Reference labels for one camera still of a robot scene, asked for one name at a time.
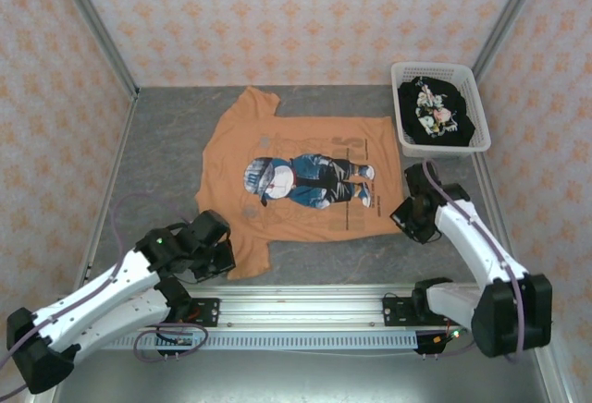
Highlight orange cartoon print t-shirt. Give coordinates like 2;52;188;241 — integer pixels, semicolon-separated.
193;86;403;282

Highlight black floral print t-shirt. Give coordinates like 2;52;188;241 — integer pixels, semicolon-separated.
398;77;477;148

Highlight white plastic slotted basket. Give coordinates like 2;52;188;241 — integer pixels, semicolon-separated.
390;61;492;159

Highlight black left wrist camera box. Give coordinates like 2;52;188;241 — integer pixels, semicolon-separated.
191;239;237;283

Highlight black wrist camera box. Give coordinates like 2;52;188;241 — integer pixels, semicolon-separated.
191;239;237;283
389;195;420;238

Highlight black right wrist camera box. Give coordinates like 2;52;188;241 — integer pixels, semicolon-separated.
389;195;420;238

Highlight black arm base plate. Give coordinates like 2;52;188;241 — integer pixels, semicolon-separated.
382;294;429;328
184;298;221;328

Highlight aluminium mounting rail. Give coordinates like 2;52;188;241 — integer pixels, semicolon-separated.
105;282;491;335

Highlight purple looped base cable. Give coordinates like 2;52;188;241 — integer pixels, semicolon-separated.
132;323;210;361

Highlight grey slotted cable duct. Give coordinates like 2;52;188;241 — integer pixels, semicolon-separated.
99;331;420;352

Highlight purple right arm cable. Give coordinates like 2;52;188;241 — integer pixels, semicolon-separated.
423;158;528;363

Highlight aluminium frame post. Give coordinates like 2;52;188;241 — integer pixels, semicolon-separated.
471;0;551;81
49;0;141;102

